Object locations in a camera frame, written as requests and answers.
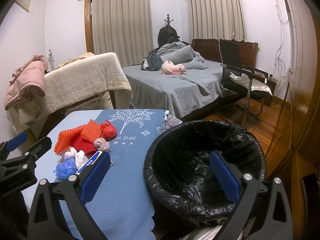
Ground orange textured mat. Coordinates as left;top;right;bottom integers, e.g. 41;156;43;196
54;125;86;155

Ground white tissue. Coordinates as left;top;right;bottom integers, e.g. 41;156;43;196
61;146;88;169

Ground red cloth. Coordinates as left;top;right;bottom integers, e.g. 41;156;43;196
71;134;97;156

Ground orange spiky silicone mat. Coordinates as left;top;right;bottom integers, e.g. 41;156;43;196
81;120;102;144

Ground pink sock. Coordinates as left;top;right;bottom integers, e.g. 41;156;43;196
93;138;110;153

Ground red plastic bag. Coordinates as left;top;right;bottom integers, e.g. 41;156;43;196
100;120;117;141

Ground black lined trash bin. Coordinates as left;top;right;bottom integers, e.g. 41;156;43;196
144;120;266;226

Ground blue mesh sponge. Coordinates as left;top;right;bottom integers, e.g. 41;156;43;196
55;157;77;180

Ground wooden wardrobe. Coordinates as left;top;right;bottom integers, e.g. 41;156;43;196
266;0;319;176

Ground blue white wrapper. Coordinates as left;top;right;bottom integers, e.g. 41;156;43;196
76;151;103;175

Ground pink jacket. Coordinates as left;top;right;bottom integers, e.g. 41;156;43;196
4;54;48;111

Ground blue tree-print table mat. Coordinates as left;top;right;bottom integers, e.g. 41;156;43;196
48;109;165;239

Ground beige quilt on rack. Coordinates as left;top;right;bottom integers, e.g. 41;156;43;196
7;52;132;133

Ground silver chair cushion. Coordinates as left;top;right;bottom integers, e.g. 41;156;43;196
228;71;273;97

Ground bed with grey sheet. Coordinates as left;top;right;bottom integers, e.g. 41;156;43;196
123;60;236;119

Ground black office chair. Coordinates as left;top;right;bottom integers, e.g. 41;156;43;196
219;39;273;126

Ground dark grey clothes pile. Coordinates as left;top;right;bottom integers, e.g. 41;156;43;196
141;49;163;71

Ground left beige curtain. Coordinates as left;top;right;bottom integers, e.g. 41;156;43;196
92;0;153;66

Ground beige curtain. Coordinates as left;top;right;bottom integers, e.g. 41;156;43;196
189;0;247;42
92;0;153;66

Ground wooden headboard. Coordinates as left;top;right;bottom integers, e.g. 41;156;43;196
191;39;258;68

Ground pink plush toy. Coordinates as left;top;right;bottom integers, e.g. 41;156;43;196
161;61;187;75

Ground grey crumpled duvet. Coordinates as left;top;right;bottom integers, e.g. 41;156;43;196
156;42;207;70

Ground coat stand with black coat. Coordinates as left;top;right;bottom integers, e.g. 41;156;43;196
157;14;180;47

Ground right beige curtain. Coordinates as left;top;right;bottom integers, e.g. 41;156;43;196
189;0;247;42

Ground hanging wall cables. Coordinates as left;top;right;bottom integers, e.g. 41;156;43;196
271;0;293;98

